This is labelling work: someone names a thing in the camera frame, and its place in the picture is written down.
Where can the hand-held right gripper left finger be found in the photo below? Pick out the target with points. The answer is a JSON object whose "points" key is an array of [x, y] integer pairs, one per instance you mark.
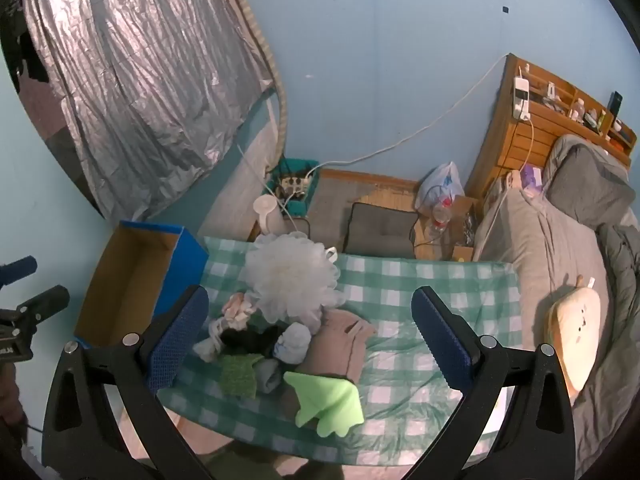
{"points": [[180, 330]]}

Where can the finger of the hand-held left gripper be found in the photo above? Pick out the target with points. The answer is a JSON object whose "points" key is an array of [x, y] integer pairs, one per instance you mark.
{"points": [[17, 269], [45, 301]]}

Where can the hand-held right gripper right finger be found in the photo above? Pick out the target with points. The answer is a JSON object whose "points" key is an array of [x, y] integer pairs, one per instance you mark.
{"points": [[445, 340]]}

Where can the black sock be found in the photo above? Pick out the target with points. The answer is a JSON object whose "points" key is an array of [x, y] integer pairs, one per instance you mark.
{"points": [[247, 341]]}

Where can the blue cardboard box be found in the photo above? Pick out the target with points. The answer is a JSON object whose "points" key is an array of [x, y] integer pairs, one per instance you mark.
{"points": [[130, 280]]}

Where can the taupe plush cloth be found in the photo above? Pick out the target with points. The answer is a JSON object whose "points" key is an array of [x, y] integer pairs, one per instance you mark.
{"points": [[340, 345]]}

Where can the pink white cloth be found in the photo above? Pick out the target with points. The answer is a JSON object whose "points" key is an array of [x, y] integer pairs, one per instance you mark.
{"points": [[239, 306]]}

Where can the green checkered tablecloth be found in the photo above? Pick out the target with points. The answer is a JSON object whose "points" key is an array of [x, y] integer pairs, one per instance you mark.
{"points": [[400, 290]]}

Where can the dark green small towel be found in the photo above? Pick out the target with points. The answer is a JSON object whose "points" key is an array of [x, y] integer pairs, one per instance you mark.
{"points": [[239, 375]]}

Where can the grey sock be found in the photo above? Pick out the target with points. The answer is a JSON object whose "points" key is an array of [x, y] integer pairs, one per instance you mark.
{"points": [[267, 377]]}

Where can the brown cardboard box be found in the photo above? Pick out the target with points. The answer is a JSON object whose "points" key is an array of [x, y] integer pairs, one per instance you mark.
{"points": [[462, 230]]}

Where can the pale blue white plastic bag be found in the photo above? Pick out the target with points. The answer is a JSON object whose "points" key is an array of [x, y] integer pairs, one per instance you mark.
{"points": [[294, 342]]}

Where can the white mesh bath pouf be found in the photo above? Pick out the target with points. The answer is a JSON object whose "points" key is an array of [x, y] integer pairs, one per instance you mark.
{"points": [[292, 280]]}

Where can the clear plastic bottle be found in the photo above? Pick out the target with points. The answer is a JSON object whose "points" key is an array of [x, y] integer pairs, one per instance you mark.
{"points": [[440, 215]]}

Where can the grey seat cushion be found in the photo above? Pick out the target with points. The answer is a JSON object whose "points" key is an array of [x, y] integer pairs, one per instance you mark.
{"points": [[382, 230]]}

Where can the grey bed sheet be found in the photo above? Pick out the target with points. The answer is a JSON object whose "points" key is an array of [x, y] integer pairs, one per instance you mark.
{"points": [[540, 255]]}

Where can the toast shaped plush pillow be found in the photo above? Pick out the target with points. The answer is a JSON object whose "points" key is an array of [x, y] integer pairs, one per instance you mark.
{"points": [[575, 330]]}

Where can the light green felt cloth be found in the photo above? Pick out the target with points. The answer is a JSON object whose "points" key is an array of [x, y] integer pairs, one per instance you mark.
{"points": [[325, 400]]}

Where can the white small fan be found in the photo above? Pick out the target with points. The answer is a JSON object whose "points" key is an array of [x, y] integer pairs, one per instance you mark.
{"points": [[267, 212]]}

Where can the white plastic shopping bag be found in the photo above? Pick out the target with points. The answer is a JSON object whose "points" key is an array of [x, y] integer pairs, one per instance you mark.
{"points": [[442, 182]]}

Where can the green crate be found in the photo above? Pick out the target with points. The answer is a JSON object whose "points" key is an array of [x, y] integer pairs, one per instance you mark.
{"points": [[300, 195]]}

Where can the purple packet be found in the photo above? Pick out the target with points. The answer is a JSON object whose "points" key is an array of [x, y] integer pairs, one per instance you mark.
{"points": [[531, 179]]}

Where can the wooden headboard shelf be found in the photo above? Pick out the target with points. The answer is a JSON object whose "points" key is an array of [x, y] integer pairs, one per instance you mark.
{"points": [[510, 150]]}

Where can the grey pillow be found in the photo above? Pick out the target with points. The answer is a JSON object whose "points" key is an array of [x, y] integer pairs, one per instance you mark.
{"points": [[587, 180]]}

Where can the silver foil curtain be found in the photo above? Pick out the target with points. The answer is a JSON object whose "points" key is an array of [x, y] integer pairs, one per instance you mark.
{"points": [[145, 80]]}

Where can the white power strip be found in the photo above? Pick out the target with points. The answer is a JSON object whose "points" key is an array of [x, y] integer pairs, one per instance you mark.
{"points": [[521, 99]]}

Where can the black phone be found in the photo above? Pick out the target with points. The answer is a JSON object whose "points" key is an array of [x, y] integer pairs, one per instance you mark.
{"points": [[615, 104]]}

